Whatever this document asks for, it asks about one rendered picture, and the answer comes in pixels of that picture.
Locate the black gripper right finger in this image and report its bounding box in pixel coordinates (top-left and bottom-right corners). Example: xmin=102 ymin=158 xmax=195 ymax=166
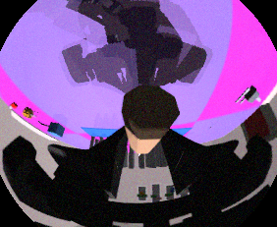
xmin=161 ymin=129 xmax=239 ymax=196

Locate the blue flat strip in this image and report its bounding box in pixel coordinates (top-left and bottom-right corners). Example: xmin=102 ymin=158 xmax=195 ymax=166
xmin=82 ymin=128 xmax=191 ymax=138

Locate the blue block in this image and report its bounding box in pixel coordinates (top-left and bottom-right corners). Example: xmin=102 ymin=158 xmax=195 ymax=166
xmin=47 ymin=122 xmax=64 ymax=138

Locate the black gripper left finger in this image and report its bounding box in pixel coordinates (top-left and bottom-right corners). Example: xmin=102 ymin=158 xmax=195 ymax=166
xmin=47 ymin=126 xmax=128 ymax=199

